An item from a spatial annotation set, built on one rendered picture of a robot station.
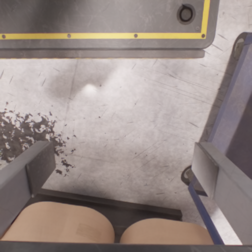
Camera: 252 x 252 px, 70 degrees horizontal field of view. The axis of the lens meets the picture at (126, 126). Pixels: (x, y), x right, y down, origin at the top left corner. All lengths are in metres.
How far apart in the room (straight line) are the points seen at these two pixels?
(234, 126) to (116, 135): 0.49
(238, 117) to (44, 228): 0.80
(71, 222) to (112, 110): 0.47
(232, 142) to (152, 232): 0.47
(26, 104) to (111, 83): 0.40
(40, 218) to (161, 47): 0.68
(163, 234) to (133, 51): 0.63
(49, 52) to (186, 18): 0.34
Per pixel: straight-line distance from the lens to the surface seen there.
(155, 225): 0.81
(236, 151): 0.86
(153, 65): 0.80
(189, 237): 0.82
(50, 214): 0.79
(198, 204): 0.78
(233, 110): 0.79
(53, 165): 0.17
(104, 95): 0.81
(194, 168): 0.17
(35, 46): 0.53
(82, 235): 0.72
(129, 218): 1.00
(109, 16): 0.49
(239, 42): 0.85
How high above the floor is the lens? 0.80
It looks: 72 degrees down
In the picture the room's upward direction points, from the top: 177 degrees counter-clockwise
